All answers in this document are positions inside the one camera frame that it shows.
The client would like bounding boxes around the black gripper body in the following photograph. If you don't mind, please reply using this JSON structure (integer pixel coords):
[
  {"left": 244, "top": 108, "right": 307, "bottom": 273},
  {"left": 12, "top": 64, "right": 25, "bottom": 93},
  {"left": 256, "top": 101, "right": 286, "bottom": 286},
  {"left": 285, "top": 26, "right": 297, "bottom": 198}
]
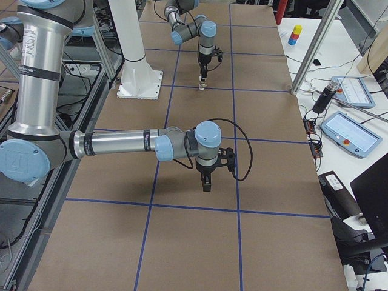
[
  {"left": 196, "top": 159, "right": 218, "bottom": 173},
  {"left": 198, "top": 53, "right": 212, "bottom": 67}
]

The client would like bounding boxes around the blue block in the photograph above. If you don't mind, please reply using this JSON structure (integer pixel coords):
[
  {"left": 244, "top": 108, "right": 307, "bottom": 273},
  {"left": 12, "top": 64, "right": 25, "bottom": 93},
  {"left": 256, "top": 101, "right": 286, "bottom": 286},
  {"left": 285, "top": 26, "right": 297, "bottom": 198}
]
[{"left": 287, "top": 38, "right": 298, "bottom": 46}]

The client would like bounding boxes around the red block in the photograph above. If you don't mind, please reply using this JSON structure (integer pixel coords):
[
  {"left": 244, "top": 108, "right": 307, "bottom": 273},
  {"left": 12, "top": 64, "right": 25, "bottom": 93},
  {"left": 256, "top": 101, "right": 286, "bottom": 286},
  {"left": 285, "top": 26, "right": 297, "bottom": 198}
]
[{"left": 290, "top": 32, "right": 300, "bottom": 41}]

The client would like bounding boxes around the red cylinder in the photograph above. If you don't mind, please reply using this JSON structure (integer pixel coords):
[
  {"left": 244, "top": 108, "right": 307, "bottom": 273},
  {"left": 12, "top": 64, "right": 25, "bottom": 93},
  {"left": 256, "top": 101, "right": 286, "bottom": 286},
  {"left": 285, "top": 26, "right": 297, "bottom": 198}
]
[{"left": 275, "top": 0, "right": 288, "bottom": 25}]

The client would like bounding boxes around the yellow block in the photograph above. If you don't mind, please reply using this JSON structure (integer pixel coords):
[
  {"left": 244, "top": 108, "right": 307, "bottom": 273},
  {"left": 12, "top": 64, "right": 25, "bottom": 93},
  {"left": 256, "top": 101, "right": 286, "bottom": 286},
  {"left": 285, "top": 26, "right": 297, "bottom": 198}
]
[{"left": 292, "top": 25, "right": 303, "bottom": 35}]

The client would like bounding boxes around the orange circuit board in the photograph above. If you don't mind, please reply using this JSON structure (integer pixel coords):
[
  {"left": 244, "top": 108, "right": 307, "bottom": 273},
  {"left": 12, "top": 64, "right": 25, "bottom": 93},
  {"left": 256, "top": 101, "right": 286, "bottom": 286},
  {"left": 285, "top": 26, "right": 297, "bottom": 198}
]
[{"left": 303, "top": 118, "right": 316, "bottom": 135}]

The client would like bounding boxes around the black water bottle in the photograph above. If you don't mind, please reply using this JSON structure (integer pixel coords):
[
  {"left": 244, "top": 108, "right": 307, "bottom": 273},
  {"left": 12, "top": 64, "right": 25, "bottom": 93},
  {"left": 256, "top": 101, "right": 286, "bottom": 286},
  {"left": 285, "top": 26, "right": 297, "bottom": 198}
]
[{"left": 312, "top": 85, "right": 338, "bottom": 114}]

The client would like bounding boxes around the black box with label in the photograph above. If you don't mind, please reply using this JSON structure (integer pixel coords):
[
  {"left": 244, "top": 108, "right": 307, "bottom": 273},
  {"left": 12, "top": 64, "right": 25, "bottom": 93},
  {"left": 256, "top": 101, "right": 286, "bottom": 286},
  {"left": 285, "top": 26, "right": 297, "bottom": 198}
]
[{"left": 318, "top": 171, "right": 362, "bottom": 221}]

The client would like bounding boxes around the near teach pendant tablet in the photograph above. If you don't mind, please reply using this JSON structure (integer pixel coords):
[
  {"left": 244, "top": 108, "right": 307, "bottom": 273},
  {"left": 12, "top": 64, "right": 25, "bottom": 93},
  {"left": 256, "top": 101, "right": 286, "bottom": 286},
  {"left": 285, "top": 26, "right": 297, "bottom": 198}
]
[{"left": 321, "top": 111, "right": 383, "bottom": 158}]

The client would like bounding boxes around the teach pendant tablet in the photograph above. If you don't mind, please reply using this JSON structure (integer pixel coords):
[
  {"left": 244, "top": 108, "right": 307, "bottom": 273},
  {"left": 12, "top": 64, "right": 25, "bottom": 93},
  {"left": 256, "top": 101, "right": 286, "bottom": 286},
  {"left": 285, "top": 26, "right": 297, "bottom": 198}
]
[
  {"left": 321, "top": 111, "right": 383, "bottom": 158},
  {"left": 331, "top": 76, "right": 376, "bottom": 109}
]

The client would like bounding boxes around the far teach pendant tablet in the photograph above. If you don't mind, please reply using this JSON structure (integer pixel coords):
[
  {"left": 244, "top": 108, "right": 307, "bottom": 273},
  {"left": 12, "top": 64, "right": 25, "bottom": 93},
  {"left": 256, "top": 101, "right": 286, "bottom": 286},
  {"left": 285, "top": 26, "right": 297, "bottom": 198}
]
[{"left": 331, "top": 76, "right": 376, "bottom": 109}]

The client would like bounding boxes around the black monitor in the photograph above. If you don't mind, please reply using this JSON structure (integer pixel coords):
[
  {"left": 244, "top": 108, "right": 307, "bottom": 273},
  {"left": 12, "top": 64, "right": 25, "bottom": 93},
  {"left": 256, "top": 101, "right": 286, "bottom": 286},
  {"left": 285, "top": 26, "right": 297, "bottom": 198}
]
[{"left": 350, "top": 154, "right": 387, "bottom": 236}]

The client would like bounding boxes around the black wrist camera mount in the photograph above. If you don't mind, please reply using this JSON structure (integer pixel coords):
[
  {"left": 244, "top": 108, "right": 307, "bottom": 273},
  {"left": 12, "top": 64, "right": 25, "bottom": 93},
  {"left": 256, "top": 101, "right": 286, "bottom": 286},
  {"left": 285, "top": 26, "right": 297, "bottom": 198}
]
[
  {"left": 216, "top": 147, "right": 236, "bottom": 173},
  {"left": 211, "top": 46, "right": 223, "bottom": 63}
]

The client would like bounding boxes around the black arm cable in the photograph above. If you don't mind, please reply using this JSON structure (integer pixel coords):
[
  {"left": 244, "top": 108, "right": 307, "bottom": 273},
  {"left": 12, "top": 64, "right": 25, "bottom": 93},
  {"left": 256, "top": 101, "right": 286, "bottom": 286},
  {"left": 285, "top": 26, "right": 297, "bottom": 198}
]
[{"left": 173, "top": 118, "right": 254, "bottom": 182}]

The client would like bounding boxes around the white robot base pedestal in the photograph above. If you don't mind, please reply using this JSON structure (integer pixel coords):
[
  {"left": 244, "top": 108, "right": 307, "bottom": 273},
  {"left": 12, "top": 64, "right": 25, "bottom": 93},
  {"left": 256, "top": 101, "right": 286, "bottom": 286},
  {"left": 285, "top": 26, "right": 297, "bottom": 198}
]
[{"left": 109, "top": 0, "right": 163, "bottom": 100}]

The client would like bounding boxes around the aluminium frame post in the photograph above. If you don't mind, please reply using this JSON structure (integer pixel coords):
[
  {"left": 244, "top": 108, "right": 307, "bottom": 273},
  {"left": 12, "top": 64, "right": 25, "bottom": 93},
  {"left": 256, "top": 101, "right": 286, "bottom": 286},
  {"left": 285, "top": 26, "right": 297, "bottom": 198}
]
[{"left": 290, "top": 0, "right": 344, "bottom": 95}]

